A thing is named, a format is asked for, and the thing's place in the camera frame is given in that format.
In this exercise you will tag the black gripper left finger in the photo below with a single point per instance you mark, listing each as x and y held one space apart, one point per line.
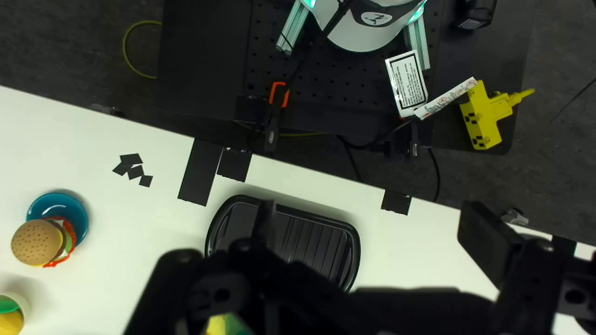
187 291

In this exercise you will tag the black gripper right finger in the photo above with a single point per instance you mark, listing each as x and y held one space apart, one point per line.
528 280

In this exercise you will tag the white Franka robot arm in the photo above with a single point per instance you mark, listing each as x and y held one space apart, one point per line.
366 25

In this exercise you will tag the green toy fruit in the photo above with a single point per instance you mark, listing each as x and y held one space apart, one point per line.
226 325

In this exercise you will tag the large black tape strip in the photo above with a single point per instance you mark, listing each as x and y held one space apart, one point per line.
200 174

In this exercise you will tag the black ribbed baking tray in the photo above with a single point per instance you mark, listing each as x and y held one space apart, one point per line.
310 243

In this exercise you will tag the cluster of black tape bits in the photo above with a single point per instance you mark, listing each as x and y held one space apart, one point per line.
131 167

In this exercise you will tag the small blue toy plate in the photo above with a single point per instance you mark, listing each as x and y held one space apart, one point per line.
59 208

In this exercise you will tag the toy hamburger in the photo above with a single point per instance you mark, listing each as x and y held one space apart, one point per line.
38 243

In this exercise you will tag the yellow hand tool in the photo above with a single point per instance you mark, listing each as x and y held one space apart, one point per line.
485 115

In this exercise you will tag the yellow green toy lemon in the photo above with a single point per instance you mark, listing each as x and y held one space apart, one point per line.
10 319

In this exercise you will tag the white strip label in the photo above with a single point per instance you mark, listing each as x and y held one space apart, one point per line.
448 98

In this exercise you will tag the white printed label sheet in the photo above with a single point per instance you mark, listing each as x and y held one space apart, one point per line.
407 85

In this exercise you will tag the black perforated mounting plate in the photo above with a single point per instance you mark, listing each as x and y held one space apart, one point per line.
206 63

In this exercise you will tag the teal metal bar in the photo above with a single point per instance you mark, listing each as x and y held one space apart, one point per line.
420 38
292 29

